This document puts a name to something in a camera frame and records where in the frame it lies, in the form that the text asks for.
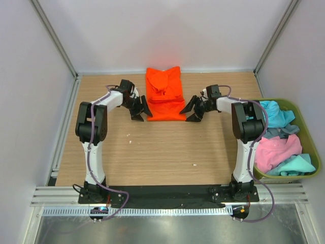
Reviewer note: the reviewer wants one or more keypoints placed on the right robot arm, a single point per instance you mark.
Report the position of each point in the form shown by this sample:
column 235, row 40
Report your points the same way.
column 249, row 124

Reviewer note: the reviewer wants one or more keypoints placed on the orange t-shirt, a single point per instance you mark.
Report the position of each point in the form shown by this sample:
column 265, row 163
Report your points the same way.
column 164, row 94

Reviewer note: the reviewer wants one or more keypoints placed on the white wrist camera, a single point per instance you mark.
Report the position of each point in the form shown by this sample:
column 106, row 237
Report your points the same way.
column 204, row 93
column 135, row 93

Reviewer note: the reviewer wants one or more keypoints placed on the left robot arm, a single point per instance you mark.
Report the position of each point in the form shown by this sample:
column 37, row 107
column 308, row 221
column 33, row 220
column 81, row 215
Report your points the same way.
column 92, row 128

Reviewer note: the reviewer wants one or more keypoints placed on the light blue t-shirt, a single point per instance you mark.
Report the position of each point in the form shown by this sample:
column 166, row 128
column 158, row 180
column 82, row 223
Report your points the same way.
column 277, row 118

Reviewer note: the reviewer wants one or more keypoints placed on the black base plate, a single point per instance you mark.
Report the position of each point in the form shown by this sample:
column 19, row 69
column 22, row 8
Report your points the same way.
column 167, row 197

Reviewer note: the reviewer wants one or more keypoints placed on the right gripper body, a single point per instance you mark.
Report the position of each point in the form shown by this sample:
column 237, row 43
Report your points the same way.
column 202, row 107

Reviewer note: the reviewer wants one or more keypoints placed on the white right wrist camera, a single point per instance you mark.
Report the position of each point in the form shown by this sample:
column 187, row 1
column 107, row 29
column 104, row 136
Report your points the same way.
column 204, row 93

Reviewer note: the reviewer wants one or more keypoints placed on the turquoise t-shirt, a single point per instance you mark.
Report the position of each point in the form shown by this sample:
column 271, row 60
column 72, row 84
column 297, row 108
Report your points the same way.
column 296, row 165

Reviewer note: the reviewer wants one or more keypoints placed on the white slotted cable duct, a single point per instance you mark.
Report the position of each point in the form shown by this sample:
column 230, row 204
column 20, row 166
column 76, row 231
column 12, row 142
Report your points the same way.
column 92, row 211

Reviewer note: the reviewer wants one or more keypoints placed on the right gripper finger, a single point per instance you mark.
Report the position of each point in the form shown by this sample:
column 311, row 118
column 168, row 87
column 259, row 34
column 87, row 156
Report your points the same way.
column 190, row 105
column 195, row 117

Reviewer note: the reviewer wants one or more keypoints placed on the grey t-shirt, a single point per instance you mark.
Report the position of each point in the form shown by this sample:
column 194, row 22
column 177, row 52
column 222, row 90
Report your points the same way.
column 282, row 133

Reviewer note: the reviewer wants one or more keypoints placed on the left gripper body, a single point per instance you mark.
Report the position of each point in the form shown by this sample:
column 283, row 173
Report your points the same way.
column 134, row 105

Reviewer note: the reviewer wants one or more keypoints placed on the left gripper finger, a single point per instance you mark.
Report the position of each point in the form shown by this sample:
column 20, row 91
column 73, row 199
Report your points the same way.
column 136, row 117
column 145, row 106

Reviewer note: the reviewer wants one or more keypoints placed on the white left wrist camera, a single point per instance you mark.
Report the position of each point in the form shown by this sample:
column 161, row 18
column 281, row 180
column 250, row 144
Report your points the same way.
column 135, row 93

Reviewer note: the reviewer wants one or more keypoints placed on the pink t-shirt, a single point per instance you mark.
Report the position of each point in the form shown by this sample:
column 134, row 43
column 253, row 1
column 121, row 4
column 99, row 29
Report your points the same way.
column 271, row 152

